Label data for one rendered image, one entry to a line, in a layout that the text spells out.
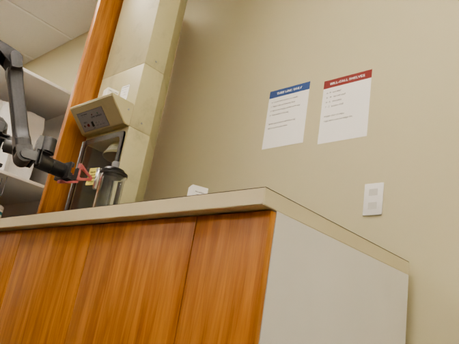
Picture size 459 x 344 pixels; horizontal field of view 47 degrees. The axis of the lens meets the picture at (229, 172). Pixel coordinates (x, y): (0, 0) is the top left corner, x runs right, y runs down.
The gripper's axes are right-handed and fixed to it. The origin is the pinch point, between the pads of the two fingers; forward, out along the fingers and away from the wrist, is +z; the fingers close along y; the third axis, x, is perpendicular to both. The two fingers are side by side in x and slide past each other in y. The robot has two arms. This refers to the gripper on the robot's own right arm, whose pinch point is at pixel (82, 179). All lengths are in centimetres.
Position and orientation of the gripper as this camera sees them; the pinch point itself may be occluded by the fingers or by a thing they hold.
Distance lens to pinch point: 214.4
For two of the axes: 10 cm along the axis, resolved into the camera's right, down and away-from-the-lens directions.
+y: -7.3, 1.0, 6.8
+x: -1.8, 9.3, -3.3
